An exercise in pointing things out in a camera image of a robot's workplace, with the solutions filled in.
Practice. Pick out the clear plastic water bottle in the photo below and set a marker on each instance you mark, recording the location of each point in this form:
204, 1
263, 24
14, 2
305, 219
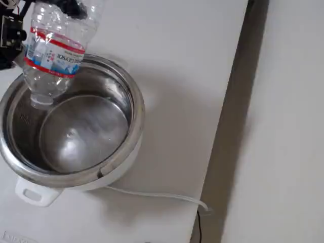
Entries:
55, 58

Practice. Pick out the white rice cooker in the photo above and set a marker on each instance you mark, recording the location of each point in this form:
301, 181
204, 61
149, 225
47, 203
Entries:
124, 169

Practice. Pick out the steel inner cooking pot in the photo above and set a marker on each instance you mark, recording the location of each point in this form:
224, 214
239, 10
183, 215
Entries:
83, 131

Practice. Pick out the grey printed sticker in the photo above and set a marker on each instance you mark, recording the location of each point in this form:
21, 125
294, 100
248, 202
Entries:
17, 238

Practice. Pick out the black wrist camera board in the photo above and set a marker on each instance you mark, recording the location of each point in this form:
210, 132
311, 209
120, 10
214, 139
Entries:
11, 33

